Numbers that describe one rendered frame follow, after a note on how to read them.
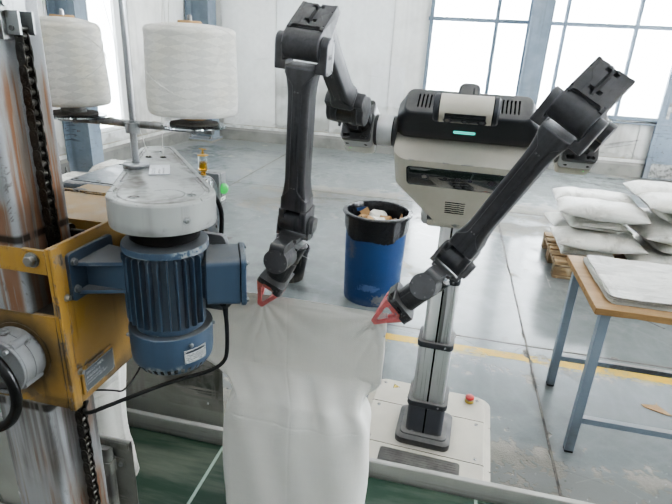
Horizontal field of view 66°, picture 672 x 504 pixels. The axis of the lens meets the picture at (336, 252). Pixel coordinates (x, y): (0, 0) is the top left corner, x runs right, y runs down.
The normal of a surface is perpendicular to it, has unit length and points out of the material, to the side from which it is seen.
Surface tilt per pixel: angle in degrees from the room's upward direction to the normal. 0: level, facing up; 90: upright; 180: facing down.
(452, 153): 40
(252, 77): 90
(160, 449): 0
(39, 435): 90
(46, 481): 90
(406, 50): 90
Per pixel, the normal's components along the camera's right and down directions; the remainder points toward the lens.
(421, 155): -0.13, -0.50
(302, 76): -0.33, 0.48
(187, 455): 0.05, -0.93
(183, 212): 0.61, 0.33
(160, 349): 0.01, 0.39
